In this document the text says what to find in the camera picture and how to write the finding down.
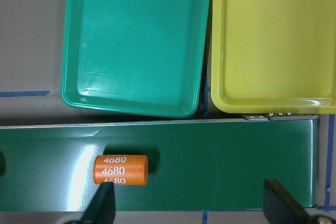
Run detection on orange cylinder marked 4680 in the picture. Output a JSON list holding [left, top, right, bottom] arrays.
[[92, 155, 149, 185]]

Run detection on green plastic tray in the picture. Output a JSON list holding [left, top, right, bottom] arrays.
[[61, 0, 209, 118]]

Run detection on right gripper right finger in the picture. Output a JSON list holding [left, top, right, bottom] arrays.
[[264, 179, 335, 224]]

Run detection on yellow plastic tray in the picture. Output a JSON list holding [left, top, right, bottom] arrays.
[[211, 0, 335, 114]]

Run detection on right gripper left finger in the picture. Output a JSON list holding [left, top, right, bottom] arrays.
[[65, 182, 116, 224]]

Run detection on green conveyor belt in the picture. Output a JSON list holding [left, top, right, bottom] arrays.
[[1, 116, 317, 211]]

